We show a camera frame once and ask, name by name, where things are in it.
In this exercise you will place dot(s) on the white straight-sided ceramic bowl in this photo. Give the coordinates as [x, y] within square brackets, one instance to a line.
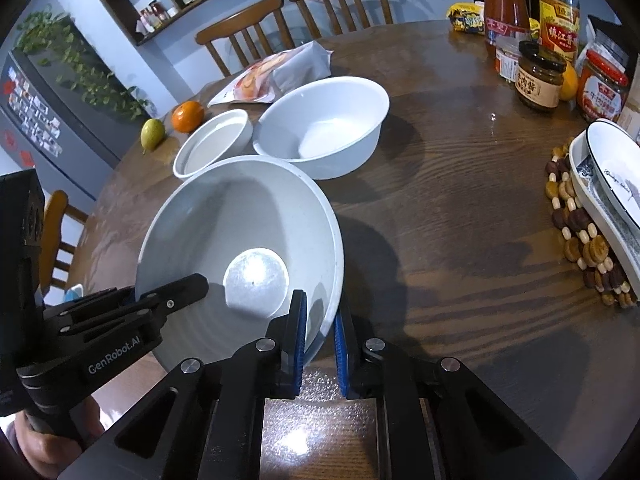
[215, 140]

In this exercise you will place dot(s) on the blue-rimmed white bowl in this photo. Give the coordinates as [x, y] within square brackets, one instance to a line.
[615, 160]

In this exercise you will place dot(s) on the group of fridge photo magnets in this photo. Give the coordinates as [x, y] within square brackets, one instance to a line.
[35, 110]

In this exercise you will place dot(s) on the wooden bead trivet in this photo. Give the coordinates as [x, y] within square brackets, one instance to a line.
[580, 225]

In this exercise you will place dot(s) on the bread packet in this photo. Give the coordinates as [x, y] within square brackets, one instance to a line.
[280, 72]

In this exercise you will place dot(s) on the yellow citrus fruit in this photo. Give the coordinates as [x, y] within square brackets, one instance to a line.
[570, 85]

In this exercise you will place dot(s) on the brown sauce jar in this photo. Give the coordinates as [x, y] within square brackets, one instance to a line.
[540, 80]

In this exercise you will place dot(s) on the red fridge decal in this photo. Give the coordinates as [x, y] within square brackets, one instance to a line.
[8, 86]
[26, 158]
[7, 138]

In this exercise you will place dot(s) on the large white bowl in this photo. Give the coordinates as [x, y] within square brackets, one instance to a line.
[225, 220]

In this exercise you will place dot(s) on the yellow snack packet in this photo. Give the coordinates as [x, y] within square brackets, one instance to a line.
[465, 19]

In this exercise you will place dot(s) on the green pear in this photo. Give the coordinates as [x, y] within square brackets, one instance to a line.
[151, 135]

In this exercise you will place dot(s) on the grey refrigerator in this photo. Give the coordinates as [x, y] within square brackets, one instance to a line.
[75, 170]

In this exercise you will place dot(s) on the small white-labelled jar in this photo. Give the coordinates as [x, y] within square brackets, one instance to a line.
[506, 62]

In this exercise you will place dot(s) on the white patterned rectangular dish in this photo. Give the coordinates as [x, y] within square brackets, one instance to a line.
[600, 210]

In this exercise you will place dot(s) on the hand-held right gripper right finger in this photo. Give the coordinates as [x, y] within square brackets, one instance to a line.
[341, 355]

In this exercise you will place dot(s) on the orange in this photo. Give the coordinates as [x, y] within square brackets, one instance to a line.
[188, 116]

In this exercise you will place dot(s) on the wooden wall shelf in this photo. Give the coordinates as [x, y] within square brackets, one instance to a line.
[165, 25]

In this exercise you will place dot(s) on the red chili sauce jar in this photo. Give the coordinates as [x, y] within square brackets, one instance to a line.
[600, 90]

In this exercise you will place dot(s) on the medium white bowl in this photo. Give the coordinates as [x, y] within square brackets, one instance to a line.
[320, 125]

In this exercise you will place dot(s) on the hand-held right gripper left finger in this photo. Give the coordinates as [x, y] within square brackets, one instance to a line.
[298, 345]

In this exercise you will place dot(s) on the yellow-capped vinegar bottle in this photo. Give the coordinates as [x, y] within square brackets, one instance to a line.
[559, 20]

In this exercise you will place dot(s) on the red sauce bottle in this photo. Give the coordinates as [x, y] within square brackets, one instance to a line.
[505, 5]

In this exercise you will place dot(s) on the person's left hand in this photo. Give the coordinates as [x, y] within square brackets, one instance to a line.
[40, 445]

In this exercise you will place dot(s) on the trailing green vine plant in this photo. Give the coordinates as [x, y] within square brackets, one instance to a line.
[85, 70]

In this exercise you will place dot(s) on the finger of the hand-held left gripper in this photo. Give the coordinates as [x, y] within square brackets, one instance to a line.
[175, 292]
[90, 305]

